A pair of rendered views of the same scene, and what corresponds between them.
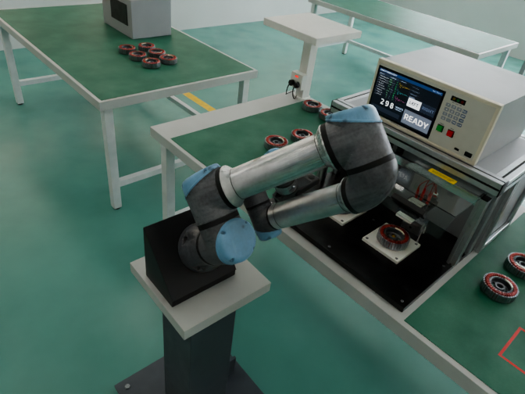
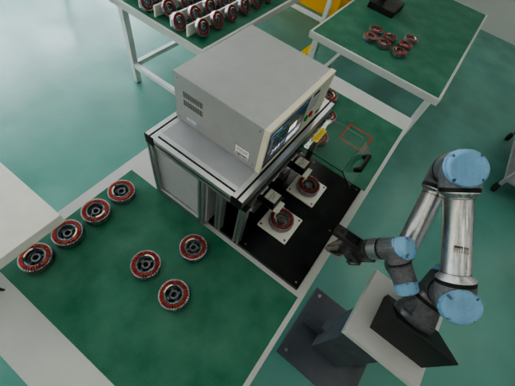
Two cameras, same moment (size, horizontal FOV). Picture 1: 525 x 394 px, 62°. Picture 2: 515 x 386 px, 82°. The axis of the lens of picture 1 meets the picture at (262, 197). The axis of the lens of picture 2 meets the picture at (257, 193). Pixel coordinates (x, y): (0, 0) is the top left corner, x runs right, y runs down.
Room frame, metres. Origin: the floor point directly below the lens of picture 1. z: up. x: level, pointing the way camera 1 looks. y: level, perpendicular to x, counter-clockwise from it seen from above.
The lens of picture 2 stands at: (1.74, 0.26, 1.95)
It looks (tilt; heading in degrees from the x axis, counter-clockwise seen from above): 56 degrees down; 248
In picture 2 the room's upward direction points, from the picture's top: 17 degrees clockwise
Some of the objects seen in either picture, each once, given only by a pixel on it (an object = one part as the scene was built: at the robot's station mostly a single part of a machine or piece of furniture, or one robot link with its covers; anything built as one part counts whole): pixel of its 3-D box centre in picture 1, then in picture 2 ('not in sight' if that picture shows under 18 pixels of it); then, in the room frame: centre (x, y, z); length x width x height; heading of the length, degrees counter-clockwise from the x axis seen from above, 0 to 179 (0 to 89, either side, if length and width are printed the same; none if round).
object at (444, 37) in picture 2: not in sight; (388, 59); (-0.20, -2.25, 0.37); 1.85 x 1.10 x 0.75; 47
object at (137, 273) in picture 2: (301, 136); (145, 264); (1.93, -0.15, 0.77); 0.11 x 0.11 x 0.04
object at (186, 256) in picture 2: not in sight; (193, 247); (1.75, -0.21, 0.77); 0.11 x 0.11 x 0.04
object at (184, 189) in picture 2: not in sight; (179, 184); (1.80, -0.43, 0.91); 0.28 x 0.03 x 0.32; 137
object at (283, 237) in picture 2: (339, 207); (280, 222); (1.37, -0.30, 0.78); 0.15 x 0.15 x 0.01; 47
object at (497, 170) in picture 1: (437, 128); (249, 120); (1.52, -0.61, 1.09); 0.68 x 0.44 x 0.05; 47
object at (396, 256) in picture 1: (391, 241); (306, 188); (1.21, -0.48, 0.78); 0.15 x 0.15 x 0.01; 47
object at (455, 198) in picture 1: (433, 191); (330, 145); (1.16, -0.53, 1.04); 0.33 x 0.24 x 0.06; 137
